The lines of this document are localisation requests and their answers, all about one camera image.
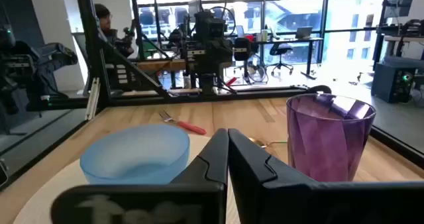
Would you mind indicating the grey laptop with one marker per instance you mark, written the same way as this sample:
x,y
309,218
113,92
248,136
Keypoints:
x,y
303,32

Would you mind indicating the white aluminium extrusion bar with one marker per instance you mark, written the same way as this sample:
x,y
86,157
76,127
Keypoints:
x,y
92,98

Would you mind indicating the green cup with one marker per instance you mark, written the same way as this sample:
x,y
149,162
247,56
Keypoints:
x,y
264,35

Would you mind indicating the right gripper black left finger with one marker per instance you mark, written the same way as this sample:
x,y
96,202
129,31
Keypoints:
x,y
198,201

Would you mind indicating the purple faceted plastic cup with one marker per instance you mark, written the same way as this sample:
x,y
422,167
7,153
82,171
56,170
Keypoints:
x,y
328,144

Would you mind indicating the black computer tower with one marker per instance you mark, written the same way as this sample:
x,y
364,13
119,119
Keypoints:
x,y
391,81

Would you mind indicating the computer monitor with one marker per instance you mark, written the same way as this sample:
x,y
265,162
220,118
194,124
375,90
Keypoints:
x,y
399,3

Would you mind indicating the black box with label strips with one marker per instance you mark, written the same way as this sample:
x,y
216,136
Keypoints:
x,y
121,75

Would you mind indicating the black office chair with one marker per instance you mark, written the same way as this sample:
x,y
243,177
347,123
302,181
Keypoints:
x,y
280,50

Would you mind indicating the black office desk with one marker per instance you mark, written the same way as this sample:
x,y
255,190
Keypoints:
x,y
298,41

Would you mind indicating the frosted blue plastic bowl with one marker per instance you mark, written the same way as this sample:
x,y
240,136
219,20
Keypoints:
x,y
132,157

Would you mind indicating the floor fan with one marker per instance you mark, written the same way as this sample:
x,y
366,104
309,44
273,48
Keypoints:
x,y
257,73

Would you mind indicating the black neighbouring robot arm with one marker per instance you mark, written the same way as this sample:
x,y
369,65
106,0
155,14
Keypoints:
x,y
36,71

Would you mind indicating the wooden desk with equipment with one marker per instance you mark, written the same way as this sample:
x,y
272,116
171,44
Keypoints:
x,y
401,38

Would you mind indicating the wooden neighbouring table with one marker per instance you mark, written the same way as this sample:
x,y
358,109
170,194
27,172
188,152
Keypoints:
x,y
159,65

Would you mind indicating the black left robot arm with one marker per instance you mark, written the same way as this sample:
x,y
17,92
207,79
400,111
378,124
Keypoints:
x,y
210,55

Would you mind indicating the person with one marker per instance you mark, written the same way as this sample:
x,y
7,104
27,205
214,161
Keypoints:
x,y
106,25

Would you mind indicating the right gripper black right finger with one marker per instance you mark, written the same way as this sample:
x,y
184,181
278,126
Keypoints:
x,y
281,201

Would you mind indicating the blue plate with white rim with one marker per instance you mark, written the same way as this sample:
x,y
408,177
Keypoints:
x,y
49,192

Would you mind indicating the black chair backrest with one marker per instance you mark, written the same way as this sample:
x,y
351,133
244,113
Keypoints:
x,y
242,49

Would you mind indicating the gold metal spoon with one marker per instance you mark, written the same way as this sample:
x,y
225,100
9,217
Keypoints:
x,y
256,142

